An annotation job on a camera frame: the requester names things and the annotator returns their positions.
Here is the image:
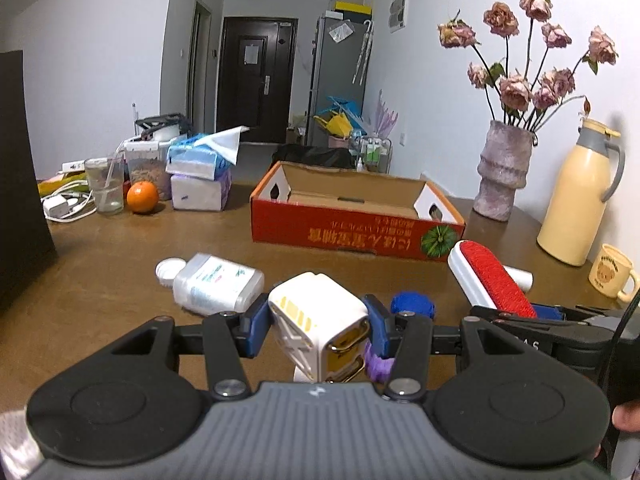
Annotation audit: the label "grey refrigerator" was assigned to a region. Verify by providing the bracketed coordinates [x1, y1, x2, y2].
[306, 15, 373, 148]

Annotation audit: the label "black folded holder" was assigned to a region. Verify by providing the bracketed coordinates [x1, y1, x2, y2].
[135, 112, 193, 141]

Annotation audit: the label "white power strip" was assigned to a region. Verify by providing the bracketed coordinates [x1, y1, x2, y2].
[61, 159, 108, 174]

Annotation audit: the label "white folded umbrella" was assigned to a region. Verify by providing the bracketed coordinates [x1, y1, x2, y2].
[352, 20, 374, 86]

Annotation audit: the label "black cable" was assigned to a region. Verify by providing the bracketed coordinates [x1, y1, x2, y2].
[599, 292, 640, 401]

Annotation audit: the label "person's right hand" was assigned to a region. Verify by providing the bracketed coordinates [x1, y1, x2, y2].
[612, 404, 640, 432]

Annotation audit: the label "cream bear mug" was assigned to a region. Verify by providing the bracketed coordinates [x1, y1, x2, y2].
[588, 243, 640, 303]

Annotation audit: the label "blue tissue pack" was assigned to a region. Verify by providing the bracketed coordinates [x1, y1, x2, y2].
[165, 126, 251, 181]

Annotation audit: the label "white power adapter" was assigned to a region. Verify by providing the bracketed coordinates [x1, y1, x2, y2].
[267, 271, 372, 385]

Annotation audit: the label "pink textured vase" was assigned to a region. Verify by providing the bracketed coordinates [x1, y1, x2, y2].
[472, 120, 534, 222]

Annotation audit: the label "blue ridged cap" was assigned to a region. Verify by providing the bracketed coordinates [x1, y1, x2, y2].
[390, 291, 436, 320]

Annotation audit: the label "metal trolley with bottles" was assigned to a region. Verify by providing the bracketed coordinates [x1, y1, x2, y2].
[352, 132, 394, 173]

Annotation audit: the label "white plastic bottle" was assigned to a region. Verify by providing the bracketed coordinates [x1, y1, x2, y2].
[155, 252, 266, 317]

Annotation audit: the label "sliding door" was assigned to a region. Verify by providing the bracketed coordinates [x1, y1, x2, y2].
[187, 0, 213, 122]

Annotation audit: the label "clear lidded food container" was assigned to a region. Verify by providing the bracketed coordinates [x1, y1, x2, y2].
[122, 137, 173, 201]

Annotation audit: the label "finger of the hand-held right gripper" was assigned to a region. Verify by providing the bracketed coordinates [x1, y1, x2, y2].
[470, 304, 568, 325]

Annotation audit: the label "purple hair roller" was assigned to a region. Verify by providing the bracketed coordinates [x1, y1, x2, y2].
[362, 342, 401, 384]

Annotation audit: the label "orange fruit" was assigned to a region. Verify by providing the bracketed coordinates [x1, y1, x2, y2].
[126, 180, 160, 215]

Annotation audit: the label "white electrical panel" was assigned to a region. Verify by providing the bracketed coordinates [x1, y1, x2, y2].
[387, 0, 409, 35]

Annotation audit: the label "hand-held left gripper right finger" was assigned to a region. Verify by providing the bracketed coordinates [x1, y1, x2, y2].
[361, 294, 540, 404]

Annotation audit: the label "clear drinking glass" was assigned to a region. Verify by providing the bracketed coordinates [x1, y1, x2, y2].
[84, 156, 126, 215]

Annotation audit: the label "white straw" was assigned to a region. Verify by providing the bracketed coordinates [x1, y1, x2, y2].
[102, 142, 124, 196]

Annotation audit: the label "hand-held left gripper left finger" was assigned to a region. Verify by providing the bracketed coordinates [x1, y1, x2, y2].
[97, 294, 274, 402]

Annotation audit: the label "red cardboard box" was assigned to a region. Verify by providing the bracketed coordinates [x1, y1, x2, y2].
[249, 161, 467, 262]

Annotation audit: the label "dark panel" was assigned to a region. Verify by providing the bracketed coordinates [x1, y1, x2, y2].
[0, 50, 58, 313]

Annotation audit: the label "clear plastic bag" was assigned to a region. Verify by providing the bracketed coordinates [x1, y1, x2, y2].
[327, 22, 356, 44]

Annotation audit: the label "black cloth bag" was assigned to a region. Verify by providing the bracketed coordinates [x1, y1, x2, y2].
[272, 144, 356, 170]

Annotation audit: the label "dark brown entrance door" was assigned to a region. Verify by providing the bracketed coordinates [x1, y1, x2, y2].
[216, 16, 299, 145]

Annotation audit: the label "bunch of dried roses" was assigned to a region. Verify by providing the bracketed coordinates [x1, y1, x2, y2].
[437, 0, 621, 133]

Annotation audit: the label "purple tissue pack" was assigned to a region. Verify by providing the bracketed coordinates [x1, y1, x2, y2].
[170, 170, 233, 212]

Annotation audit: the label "cream thermos jug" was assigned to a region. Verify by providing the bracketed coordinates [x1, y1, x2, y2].
[536, 117, 627, 267]

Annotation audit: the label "yellow banana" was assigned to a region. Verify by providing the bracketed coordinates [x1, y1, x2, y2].
[37, 174, 91, 197]

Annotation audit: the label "white charger with cable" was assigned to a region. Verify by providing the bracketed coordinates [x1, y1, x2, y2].
[41, 180, 98, 223]

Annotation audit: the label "red and white lint brush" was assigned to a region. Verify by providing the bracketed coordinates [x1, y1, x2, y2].
[446, 240, 540, 319]

